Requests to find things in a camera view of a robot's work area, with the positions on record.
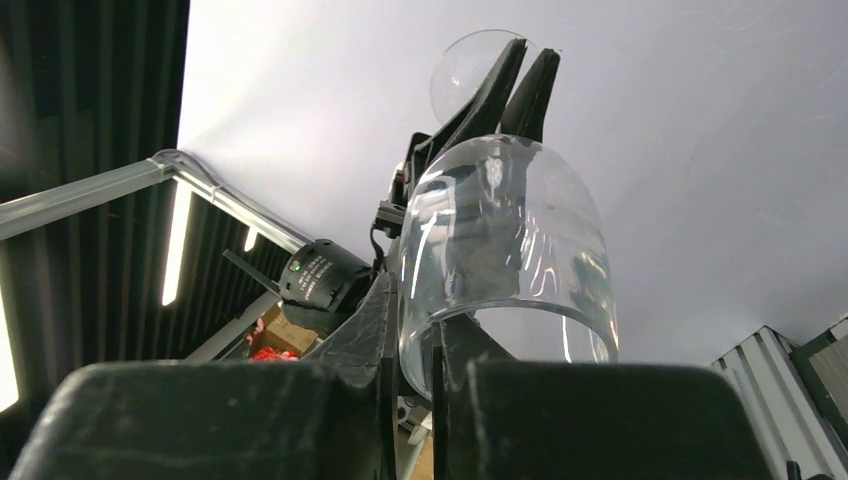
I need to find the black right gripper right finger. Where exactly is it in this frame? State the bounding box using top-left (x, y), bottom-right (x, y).
top-left (432, 317), bottom-right (774, 479)

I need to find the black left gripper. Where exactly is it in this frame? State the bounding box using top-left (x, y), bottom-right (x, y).
top-left (374, 37), bottom-right (561, 239)

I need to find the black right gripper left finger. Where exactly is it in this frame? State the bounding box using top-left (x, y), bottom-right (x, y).
top-left (11, 273), bottom-right (398, 479)

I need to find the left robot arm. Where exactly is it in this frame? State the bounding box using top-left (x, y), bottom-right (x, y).
top-left (223, 36), bottom-right (561, 337)

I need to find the clear wine glass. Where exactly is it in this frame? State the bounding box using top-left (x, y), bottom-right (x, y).
top-left (396, 133), bottom-right (619, 398)

